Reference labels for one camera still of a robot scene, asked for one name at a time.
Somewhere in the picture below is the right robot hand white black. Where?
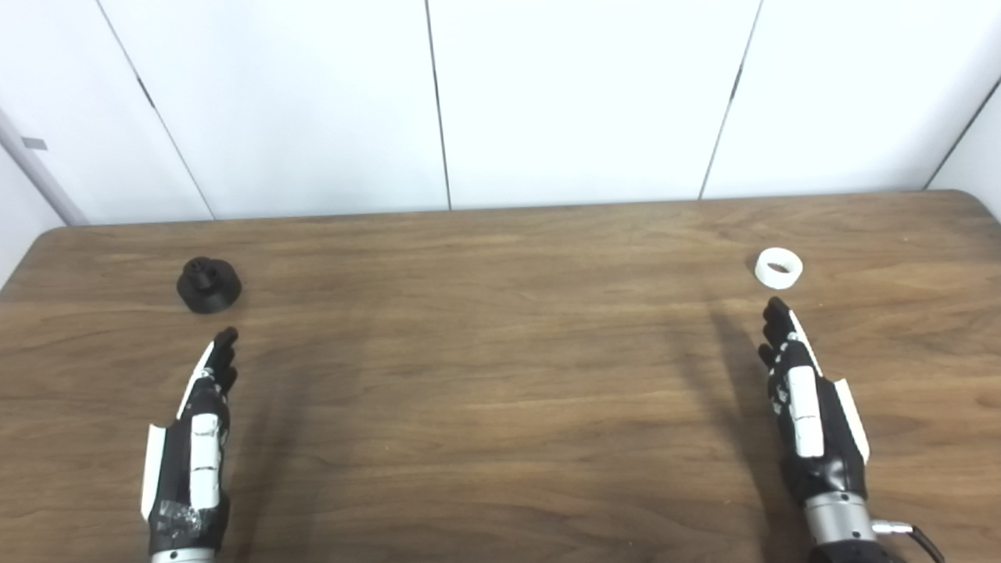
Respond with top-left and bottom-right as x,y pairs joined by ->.
757,296 -> 871,503

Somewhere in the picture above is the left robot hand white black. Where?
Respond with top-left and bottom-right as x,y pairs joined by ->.
141,327 -> 239,555

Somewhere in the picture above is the white ring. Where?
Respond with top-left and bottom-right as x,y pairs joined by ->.
755,247 -> 804,290

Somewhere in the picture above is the round black part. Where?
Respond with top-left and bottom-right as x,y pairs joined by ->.
176,256 -> 242,315

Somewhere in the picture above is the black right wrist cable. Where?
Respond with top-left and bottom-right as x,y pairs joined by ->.
871,520 -> 947,563

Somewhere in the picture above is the grey wall corner post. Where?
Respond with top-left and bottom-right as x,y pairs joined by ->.
0,108 -> 89,228

